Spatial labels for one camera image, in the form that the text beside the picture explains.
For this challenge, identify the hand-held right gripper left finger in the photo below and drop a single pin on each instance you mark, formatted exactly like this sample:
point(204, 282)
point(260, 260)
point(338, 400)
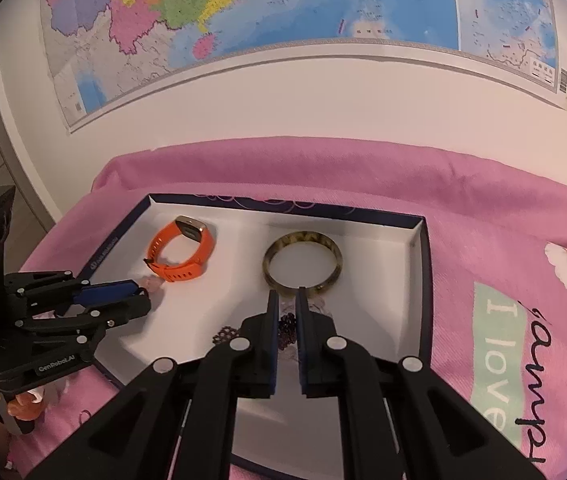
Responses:
point(274, 350)

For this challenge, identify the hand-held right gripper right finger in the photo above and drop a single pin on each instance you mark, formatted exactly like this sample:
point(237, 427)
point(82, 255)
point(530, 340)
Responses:
point(303, 350)

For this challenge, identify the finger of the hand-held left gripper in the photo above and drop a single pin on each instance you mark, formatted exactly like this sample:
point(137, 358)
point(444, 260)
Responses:
point(123, 307)
point(108, 292)

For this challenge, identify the orange smartwatch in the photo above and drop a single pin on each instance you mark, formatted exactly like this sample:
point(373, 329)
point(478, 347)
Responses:
point(191, 227)

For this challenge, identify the navy floral jewelry box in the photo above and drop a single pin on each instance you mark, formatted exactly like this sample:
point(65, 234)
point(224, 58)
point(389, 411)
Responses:
point(363, 260)

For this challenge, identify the brown mottled bangle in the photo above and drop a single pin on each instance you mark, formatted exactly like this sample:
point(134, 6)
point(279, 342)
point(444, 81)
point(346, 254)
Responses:
point(303, 237)

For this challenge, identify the person's left hand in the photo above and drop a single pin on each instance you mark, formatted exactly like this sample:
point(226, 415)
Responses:
point(25, 407)

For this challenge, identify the pink floral blanket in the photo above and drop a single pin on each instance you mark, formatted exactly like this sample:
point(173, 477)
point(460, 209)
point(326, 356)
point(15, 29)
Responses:
point(488, 210)

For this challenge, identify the colourful wall map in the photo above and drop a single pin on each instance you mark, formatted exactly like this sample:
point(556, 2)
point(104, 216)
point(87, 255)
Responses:
point(313, 0)

